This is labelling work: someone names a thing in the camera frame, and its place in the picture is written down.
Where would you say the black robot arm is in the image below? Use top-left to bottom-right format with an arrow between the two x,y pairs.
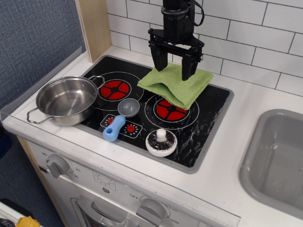
148,0 -> 205,81

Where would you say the yellow object at corner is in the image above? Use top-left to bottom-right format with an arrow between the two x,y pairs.
16,216 -> 40,227

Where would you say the grey blue toy scoop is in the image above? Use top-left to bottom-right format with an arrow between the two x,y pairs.
103,98 -> 140,142

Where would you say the grey right oven knob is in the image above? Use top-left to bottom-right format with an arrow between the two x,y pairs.
136,199 -> 167,227

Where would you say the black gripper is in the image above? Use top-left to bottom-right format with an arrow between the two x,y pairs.
148,6 -> 205,81

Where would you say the white toy mushroom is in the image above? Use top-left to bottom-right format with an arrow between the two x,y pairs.
145,128 -> 178,157

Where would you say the grey sink basin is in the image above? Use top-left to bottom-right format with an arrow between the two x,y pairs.
239,109 -> 303,219

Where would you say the black toy stovetop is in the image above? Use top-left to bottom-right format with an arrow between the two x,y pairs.
77,55 -> 234,174

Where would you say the grey left oven knob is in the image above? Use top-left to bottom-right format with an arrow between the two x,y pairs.
46,154 -> 70,179

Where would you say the white toy oven front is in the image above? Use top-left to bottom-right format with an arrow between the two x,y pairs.
28,142 -> 240,227

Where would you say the green cloth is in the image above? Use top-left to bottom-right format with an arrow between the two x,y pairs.
137,63 -> 213,110

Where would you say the stainless steel pot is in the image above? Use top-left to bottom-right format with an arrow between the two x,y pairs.
27,75 -> 105,126

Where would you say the wooden side post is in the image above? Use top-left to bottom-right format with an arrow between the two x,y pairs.
75,0 -> 112,63

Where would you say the grey oven knob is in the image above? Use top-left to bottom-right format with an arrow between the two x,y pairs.
46,154 -> 70,179
136,199 -> 167,227

